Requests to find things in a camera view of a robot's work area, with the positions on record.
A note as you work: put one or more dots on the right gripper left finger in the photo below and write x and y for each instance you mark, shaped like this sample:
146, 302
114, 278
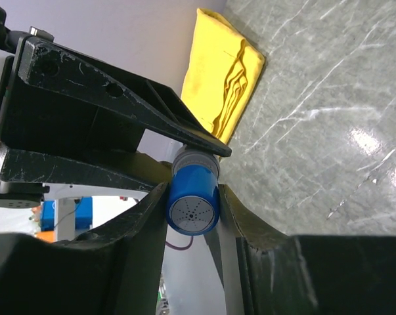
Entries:
112, 269

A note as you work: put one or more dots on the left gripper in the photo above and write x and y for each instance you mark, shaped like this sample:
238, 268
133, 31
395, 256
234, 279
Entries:
36, 114

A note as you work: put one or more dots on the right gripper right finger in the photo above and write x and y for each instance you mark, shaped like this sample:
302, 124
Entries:
268, 272

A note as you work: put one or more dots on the blue capped glue stick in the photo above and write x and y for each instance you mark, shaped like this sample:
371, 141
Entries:
193, 203

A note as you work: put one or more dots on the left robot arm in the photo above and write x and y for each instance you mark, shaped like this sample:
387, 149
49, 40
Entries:
19, 195

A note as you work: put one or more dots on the yellow cloth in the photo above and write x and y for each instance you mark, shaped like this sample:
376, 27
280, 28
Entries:
222, 73

